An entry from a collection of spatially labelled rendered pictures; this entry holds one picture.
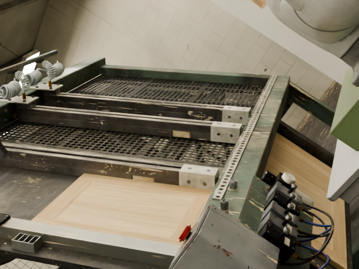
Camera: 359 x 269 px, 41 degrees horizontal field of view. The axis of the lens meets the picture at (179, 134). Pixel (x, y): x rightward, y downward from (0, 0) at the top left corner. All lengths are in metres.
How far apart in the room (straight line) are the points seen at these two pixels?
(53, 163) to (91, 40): 6.18
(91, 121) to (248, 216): 1.05
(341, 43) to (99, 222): 0.85
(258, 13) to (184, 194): 3.91
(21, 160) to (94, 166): 0.30
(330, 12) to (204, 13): 6.22
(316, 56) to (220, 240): 4.53
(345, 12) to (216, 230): 0.45
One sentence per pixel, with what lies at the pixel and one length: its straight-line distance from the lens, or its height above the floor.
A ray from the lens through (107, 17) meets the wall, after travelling 7.67.
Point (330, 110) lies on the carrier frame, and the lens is 3.02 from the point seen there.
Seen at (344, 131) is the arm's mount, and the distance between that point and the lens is 0.99.
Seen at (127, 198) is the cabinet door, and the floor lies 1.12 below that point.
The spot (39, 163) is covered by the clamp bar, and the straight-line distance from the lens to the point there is 1.87.
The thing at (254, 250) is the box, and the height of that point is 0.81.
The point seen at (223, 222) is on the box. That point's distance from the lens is 0.98.
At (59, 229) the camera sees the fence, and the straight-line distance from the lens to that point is 1.42.
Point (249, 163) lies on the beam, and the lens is 1.77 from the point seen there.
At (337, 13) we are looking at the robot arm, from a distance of 0.82.
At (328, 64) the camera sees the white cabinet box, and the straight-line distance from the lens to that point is 5.39.
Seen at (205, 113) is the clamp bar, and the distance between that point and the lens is 2.30.
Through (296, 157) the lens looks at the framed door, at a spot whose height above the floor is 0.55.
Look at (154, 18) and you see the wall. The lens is 7.32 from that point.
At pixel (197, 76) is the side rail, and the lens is 3.05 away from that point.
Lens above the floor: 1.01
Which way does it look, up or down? 3 degrees up
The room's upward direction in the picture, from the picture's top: 56 degrees counter-clockwise
